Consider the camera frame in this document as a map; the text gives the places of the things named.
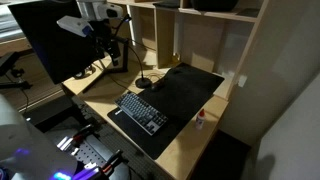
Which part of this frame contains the grey mechanical keyboard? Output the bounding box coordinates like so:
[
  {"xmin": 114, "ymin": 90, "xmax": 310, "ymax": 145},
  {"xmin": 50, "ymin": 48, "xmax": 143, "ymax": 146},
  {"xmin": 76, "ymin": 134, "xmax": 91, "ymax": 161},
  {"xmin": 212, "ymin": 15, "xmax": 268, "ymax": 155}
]
[{"xmin": 114, "ymin": 92, "xmax": 169, "ymax": 136}]

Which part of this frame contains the black desk mat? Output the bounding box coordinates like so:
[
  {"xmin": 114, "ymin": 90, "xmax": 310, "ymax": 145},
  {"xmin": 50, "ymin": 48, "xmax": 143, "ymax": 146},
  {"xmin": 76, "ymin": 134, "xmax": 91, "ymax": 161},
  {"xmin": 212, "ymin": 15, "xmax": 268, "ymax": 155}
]
[{"xmin": 107, "ymin": 62, "xmax": 225, "ymax": 160}]

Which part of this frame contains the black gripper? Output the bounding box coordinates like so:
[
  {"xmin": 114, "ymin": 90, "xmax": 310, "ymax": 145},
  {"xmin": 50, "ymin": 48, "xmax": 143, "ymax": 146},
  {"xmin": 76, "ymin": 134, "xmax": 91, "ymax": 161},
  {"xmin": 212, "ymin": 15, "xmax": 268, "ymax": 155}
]
[{"xmin": 97, "ymin": 33, "xmax": 122, "ymax": 67}]

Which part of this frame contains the small yellow object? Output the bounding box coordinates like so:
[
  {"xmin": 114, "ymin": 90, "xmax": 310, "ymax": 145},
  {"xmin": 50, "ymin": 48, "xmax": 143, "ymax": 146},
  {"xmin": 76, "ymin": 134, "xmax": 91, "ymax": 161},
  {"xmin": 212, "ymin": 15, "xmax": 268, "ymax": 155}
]
[{"xmin": 170, "ymin": 53, "xmax": 181, "ymax": 66}]

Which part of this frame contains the orange black bar clamp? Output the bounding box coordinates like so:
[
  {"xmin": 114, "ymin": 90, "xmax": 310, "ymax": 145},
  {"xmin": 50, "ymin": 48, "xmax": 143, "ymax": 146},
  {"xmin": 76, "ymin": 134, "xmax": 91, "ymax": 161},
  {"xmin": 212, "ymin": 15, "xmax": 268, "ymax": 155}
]
[
  {"xmin": 71, "ymin": 124, "xmax": 96, "ymax": 144},
  {"xmin": 99, "ymin": 149, "xmax": 124, "ymax": 175}
]

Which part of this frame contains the black gooseneck stand round base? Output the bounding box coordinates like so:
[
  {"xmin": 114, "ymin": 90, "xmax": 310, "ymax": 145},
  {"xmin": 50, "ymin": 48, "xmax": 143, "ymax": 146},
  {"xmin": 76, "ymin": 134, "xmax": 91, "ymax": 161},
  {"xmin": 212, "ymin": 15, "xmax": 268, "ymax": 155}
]
[{"xmin": 114, "ymin": 13, "xmax": 154, "ymax": 89}]

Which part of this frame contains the black bag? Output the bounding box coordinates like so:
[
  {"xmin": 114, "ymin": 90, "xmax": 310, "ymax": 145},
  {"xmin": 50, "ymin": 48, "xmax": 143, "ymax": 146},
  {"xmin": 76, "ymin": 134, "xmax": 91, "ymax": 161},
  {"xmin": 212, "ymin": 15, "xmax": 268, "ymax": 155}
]
[{"xmin": 189, "ymin": 0, "xmax": 240, "ymax": 12}]

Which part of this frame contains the black computer monitor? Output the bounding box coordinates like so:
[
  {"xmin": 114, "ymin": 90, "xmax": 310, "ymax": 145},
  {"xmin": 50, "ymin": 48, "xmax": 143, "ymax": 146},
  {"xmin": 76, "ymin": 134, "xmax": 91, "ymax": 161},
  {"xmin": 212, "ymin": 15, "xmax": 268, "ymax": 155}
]
[{"xmin": 8, "ymin": 0, "xmax": 112, "ymax": 85}]

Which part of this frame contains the wooden shelf unit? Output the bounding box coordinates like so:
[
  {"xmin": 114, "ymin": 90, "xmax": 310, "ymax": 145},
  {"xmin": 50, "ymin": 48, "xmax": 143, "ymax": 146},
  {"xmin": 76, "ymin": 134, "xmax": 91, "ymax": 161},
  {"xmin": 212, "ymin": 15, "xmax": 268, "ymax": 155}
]
[{"xmin": 106, "ymin": 0, "xmax": 270, "ymax": 101}]

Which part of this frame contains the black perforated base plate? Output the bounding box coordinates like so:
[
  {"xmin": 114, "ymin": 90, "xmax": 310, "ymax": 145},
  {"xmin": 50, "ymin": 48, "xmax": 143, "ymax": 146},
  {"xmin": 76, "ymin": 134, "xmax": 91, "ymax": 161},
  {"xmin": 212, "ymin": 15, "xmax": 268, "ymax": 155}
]
[{"xmin": 64, "ymin": 134, "xmax": 114, "ymax": 169}]

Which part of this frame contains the white glue bottle red cap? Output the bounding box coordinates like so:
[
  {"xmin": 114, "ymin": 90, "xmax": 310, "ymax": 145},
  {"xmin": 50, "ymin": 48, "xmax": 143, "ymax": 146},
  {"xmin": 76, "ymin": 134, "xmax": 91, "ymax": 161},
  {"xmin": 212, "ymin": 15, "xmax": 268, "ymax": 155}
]
[{"xmin": 194, "ymin": 108, "xmax": 206, "ymax": 131}]

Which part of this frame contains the aluminium extrusion rail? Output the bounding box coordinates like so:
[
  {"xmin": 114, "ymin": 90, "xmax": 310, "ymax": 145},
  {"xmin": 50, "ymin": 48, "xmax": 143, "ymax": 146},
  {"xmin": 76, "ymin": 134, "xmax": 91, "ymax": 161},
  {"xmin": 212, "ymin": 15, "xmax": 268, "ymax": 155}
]
[
  {"xmin": 55, "ymin": 134, "xmax": 81, "ymax": 156},
  {"xmin": 71, "ymin": 166, "xmax": 103, "ymax": 180}
]

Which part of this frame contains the black monitor stand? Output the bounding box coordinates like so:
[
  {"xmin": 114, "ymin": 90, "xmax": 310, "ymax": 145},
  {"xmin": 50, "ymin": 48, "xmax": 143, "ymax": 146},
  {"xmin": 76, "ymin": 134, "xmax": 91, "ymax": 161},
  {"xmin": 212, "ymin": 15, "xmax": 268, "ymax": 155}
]
[{"xmin": 81, "ymin": 35, "xmax": 130, "ymax": 94}]

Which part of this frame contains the white paper tag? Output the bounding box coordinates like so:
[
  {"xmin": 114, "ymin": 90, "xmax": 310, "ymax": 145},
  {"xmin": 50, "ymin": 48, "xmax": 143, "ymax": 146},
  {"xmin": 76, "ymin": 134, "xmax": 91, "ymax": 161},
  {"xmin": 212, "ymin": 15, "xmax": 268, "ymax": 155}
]
[{"xmin": 237, "ymin": 74, "xmax": 248, "ymax": 88}]

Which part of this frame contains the black box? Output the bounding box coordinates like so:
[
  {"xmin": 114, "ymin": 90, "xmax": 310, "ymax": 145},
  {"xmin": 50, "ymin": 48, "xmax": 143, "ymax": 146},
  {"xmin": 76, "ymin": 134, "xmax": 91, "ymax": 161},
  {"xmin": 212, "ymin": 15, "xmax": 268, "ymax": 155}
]
[{"xmin": 23, "ymin": 95, "xmax": 80, "ymax": 133}]

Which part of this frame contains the black tripod mount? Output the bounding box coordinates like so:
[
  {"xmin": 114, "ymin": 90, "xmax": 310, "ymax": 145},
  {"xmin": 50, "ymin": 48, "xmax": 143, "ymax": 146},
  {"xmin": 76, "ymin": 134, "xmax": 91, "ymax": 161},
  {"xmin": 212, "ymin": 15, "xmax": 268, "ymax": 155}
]
[{"xmin": 0, "ymin": 51, "xmax": 33, "ymax": 91}]

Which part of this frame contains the black computer mouse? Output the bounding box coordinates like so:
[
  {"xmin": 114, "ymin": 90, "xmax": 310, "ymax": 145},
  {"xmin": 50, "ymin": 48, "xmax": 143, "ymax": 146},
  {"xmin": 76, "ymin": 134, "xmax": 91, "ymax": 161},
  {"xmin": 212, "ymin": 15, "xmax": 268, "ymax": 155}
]
[{"xmin": 149, "ymin": 79, "xmax": 167, "ymax": 92}]

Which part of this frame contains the black cable blue plug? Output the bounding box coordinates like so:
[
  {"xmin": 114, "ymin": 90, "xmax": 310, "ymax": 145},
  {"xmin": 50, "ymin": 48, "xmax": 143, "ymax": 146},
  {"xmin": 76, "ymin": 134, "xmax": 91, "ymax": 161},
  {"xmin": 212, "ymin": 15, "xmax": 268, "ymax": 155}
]
[{"xmin": 82, "ymin": 25, "xmax": 116, "ymax": 46}]

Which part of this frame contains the flat black tray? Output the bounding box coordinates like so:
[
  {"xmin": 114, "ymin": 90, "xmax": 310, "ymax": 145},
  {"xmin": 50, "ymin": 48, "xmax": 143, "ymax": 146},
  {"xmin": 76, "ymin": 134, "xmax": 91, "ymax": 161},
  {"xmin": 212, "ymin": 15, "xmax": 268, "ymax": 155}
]
[{"xmin": 153, "ymin": 0, "xmax": 181, "ymax": 9}]

